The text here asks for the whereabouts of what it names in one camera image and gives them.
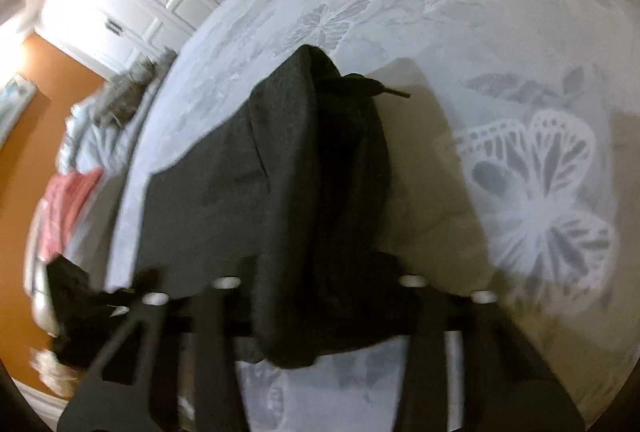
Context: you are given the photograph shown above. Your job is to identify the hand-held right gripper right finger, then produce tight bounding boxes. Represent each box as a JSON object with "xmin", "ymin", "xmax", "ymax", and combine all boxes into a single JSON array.
[{"xmin": 394, "ymin": 273, "xmax": 587, "ymax": 432}]

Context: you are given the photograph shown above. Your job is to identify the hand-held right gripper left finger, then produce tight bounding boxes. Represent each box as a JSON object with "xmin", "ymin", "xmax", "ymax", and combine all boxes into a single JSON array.
[{"xmin": 57, "ymin": 268, "xmax": 252, "ymax": 432}]

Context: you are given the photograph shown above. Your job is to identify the dark grey pants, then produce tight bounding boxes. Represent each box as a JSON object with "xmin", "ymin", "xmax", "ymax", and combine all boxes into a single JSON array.
[{"xmin": 132, "ymin": 45, "xmax": 413, "ymax": 370}]

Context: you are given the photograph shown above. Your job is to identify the pink blanket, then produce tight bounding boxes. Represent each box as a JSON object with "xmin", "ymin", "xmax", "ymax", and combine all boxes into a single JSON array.
[{"xmin": 34, "ymin": 167, "xmax": 107, "ymax": 264}]

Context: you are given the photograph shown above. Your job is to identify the grey duvet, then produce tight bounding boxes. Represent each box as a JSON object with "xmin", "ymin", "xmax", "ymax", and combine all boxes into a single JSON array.
[{"xmin": 25, "ymin": 51, "xmax": 177, "ymax": 338}]

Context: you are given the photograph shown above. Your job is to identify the grey crumpled garment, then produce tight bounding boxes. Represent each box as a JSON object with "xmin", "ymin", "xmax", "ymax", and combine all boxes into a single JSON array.
[{"xmin": 100, "ymin": 57, "xmax": 162, "ymax": 119}]

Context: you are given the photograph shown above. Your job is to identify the butterfly print bed sheet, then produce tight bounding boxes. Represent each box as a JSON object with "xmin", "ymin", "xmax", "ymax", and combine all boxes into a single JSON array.
[{"xmin": 105, "ymin": 0, "xmax": 640, "ymax": 432}]

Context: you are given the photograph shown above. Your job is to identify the framed wall picture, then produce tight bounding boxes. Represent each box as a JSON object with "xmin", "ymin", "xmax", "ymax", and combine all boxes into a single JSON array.
[{"xmin": 0, "ymin": 72, "xmax": 37, "ymax": 149}]

